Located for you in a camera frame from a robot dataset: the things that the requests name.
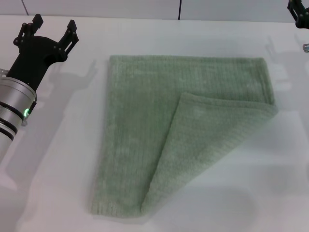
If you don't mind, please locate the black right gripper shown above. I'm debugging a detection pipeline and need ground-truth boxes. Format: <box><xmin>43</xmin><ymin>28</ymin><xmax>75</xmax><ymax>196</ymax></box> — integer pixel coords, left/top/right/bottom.
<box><xmin>287</xmin><ymin>0</ymin><xmax>309</xmax><ymax>29</ymax></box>

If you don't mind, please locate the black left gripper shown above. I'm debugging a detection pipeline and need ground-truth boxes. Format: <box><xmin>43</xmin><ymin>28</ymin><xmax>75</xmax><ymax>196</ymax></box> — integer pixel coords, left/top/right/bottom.
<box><xmin>6</xmin><ymin>14</ymin><xmax>80</xmax><ymax>91</ymax></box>

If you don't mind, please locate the green terry towel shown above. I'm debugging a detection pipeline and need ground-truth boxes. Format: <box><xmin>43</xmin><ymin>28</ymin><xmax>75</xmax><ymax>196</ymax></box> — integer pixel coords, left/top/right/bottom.
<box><xmin>87</xmin><ymin>55</ymin><xmax>278</xmax><ymax>216</ymax></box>

